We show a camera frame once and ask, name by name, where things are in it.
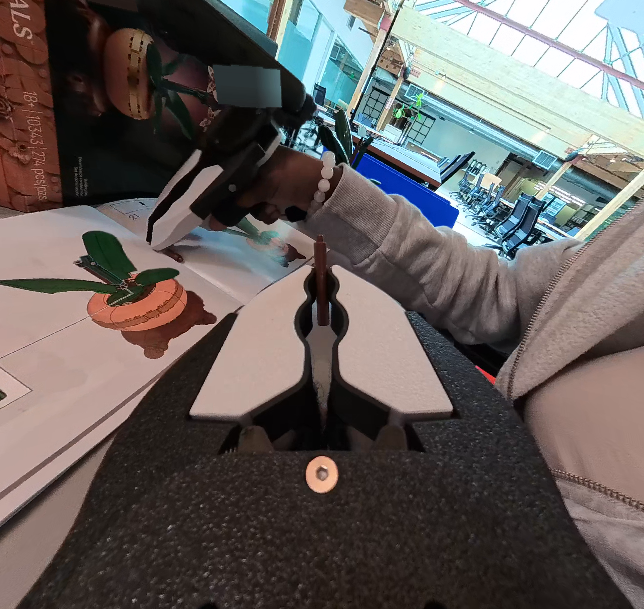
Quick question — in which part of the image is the dark flower toy box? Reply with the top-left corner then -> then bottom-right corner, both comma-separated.
0,0 -> 282,213

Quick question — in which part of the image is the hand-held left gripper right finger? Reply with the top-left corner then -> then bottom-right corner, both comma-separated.
329,265 -> 454,416

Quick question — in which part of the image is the person's right forearm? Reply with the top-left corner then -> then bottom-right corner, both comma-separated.
302,163 -> 561,349

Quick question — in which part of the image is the person's right hand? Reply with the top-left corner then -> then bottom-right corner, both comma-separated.
208,147 -> 330,232

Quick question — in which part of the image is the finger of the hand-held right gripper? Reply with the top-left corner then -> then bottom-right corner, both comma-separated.
146,148 -> 204,242
150,165 -> 223,252

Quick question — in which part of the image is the green hanging plant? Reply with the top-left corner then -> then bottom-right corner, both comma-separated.
392,93 -> 429,122

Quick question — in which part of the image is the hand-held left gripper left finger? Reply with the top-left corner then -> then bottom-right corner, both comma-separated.
190,266 -> 310,421

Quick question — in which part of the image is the brown toy rod piece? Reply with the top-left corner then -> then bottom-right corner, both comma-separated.
313,235 -> 331,327

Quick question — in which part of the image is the toy potted plant model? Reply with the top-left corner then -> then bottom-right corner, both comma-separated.
317,108 -> 376,168

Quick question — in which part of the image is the row of black office chairs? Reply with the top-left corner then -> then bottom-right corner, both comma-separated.
438,151 -> 560,260

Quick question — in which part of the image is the toy building instruction booklet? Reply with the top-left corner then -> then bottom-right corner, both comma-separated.
0,199 -> 323,525

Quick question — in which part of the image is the white bead bracelet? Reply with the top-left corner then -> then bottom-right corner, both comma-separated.
306,151 -> 337,218

